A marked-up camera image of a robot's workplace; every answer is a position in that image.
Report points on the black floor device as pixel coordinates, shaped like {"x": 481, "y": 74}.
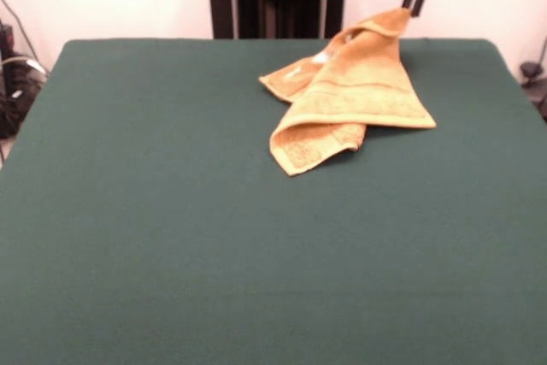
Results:
{"x": 534, "y": 78}

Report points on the orange terry towel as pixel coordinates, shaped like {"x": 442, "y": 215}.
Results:
{"x": 363, "y": 87}

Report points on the dark green table cloth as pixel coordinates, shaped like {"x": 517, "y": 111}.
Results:
{"x": 128, "y": 232}

